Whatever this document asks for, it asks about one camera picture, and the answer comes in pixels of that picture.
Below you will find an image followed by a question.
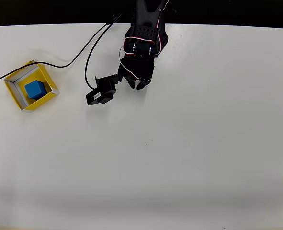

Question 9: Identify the blue cube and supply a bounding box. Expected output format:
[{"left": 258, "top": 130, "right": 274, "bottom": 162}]
[{"left": 24, "top": 80, "right": 47, "bottom": 101}]

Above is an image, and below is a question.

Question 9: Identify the yellow open box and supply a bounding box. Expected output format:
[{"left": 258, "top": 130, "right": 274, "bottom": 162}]
[{"left": 3, "top": 58, "right": 60, "bottom": 113}]

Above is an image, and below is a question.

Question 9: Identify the red white servo wire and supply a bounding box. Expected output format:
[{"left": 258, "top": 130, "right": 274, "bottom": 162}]
[{"left": 118, "top": 35, "right": 156, "bottom": 81}]

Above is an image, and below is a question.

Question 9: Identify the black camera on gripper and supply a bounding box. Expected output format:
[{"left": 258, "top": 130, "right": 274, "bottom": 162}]
[{"left": 85, "top": 73, "right": 123, "bottom": 106}]

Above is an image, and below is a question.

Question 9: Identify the black camera cable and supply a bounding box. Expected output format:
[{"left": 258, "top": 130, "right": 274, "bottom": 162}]
[{"left": 0, "top": 12, "right": 125, "bottom": 91}]

